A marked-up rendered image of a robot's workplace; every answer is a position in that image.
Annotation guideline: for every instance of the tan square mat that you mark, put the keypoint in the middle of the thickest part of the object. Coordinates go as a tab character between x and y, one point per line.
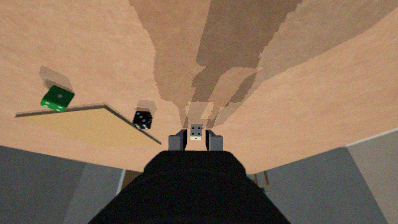
98	125

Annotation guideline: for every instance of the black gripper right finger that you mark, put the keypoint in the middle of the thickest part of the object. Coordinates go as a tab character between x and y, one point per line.
213	142

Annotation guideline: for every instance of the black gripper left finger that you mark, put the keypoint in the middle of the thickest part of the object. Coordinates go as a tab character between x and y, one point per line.
178	141

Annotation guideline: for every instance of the green die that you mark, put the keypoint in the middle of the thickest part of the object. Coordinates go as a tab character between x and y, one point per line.
57	98

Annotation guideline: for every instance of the white die with black pips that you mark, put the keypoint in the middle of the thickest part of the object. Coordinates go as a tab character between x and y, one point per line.
196	132

